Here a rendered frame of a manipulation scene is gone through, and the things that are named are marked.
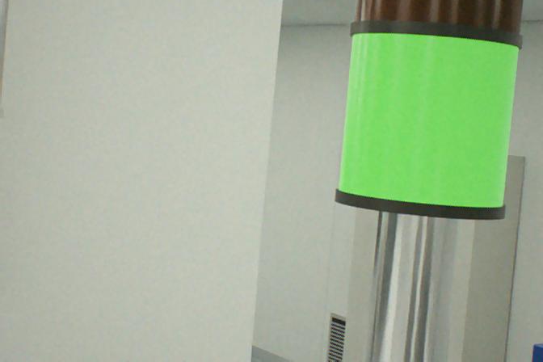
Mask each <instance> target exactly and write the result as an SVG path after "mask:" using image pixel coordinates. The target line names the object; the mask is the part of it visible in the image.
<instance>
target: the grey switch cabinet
mask: <svg viewBox="0 0 543 362"><path fill-rule="evenodd" d="M523 167H524V156H518V155H510V154H508V155H507V172H506V180H505V188H504V189H503V204H505V205H506V215H505V218H504V219H501V220H461V219H460V224H459V233H458V242H457V258H456V267H455V276H454V286H453V295H452V312H451V321H450V330H449V340H448V347H447V353H448V356H446V362H504V357H505V348H506V339H507V322H508V313H509V305H510V296H511V279H512V271H514V262H515V252H516V236H517V228H518V219H519V210H520V193H521V184H522V175H523ZM376 217H377V211H375V210H369V209H363V208H356V223H355V233H354V242H353V252H352V260H351V270H350V280H349V289H348V299H347V316H346V326H345V335H344V345H343V362H363V355H364V337H365V327H366V319H367V309H368V291H369V281H370V272H371V263H372V254H373V245H374V244H373V235H375V226H376Z"/></svg>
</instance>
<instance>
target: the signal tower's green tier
mask: <svg viewBox="0 0 543 362"><path fill-rule="evenodd" d="M518 50H519V49H518V48H517V47H513V45H509V44H500V43H495V42H489V41H483V40H468V39H460V38H451V37H441V36H417V35H400V34H358V35H354V36H353V42H352V52H351V61H350V70H349V80H348V90H347V108H346V118H345V127H344V137H343V155H342V165H341V174H339V190H341V191H344V192H350V194H355V195H359V196H369V197H376V198H382V199H388V200H402V201H410V202H419V203H428V204H438V205H449V206H463V207H501V206H502V205H503V189H504V188H505V180H506V172H507V155H508V146H509V137H510V128H511V111H512V103H513V94H514V85H515V84H516V67H517V59H518Z"/></svg>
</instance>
